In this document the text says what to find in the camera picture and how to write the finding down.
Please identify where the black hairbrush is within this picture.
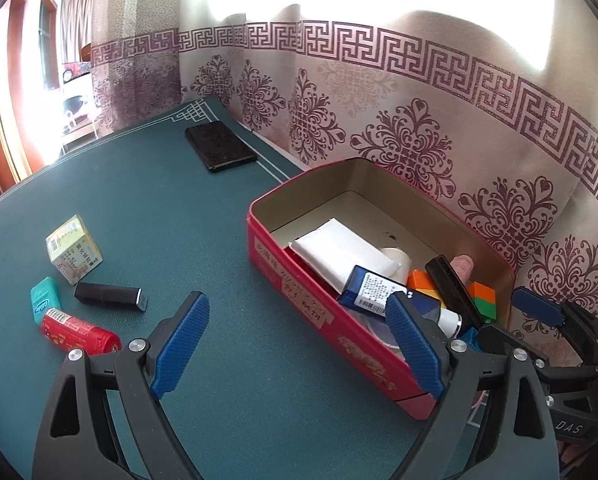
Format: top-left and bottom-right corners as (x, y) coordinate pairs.
(424, 255), (484, 328)

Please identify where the white tissue packet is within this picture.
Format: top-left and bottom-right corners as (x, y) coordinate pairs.
(289, 218), (400, 293)

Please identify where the pink hair roller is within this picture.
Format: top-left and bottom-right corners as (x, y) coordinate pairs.
(451, 255), (474, 281)

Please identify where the white background appliance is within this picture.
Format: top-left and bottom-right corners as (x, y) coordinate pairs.
(59, 60), (98, 142)

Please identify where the orange and green toy block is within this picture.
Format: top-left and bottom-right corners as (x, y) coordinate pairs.
(466, 281), (497, 323)

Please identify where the blue and white tube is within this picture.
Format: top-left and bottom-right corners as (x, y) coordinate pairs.
(336, 265), (464, 336)

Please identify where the patterned white purple curtain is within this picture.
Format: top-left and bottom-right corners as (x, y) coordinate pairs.
(89, 0), (598, 376)

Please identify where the blue toy block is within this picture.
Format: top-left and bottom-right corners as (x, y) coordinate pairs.
(459, 327), (482, 353)

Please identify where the teal cloth-covered desktop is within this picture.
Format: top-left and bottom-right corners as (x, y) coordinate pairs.
(0, 97), (480, 480)

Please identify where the black lipstick tube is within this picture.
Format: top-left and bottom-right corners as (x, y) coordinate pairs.
(74, 281), (149, 313)

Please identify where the teal gum box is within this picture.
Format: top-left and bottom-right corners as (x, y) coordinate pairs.
(30, 277), (61, 325)

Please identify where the orange and yellow toy block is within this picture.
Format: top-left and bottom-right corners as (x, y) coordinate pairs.
(406, 269), (447, 306)

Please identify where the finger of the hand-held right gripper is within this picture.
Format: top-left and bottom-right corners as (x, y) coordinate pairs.
(478, 324), (598, 396)
(511, 286), (598, 367)

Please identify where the white gauze roll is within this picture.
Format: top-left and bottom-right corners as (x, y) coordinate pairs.
(379, 246), (411, 276)

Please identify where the black phone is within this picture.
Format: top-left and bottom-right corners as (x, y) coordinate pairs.
(185, 121), (258, 174)

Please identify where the red candy tube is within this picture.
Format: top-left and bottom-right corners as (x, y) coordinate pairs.
(40, 307), (122, 356)

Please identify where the red cookie tin box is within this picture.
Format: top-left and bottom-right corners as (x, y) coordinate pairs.
(246, 157), (517, 420)

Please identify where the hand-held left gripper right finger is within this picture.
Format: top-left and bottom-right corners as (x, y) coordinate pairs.
(385, 291), (562, 480)

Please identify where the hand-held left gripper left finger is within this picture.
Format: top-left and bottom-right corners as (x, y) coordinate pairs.
(32, 291), (211, 480)

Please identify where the white and yellow medicine box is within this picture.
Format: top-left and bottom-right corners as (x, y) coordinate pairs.
(46, 214), (103, 286)

